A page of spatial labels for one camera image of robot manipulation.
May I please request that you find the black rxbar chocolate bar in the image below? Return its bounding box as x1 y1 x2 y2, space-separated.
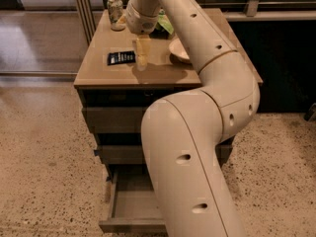
107 51 135 65

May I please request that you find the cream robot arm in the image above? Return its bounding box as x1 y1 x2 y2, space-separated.
125 0 260 237

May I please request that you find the grey three-drawer cabinet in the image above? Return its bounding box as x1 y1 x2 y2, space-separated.
73 7 264 180

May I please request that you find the grey top drawer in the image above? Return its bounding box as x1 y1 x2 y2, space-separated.
82 107 145 133

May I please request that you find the grey open bottom drawer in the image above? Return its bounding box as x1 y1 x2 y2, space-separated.
99 165 166 233

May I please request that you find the silver green soda can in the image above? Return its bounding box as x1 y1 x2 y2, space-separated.
107 0 125 32

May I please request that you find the green chip bag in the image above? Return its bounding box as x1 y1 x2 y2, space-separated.
154 9 174 40

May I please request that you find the beige paper bowl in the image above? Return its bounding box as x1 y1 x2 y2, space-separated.
169 39 191 64

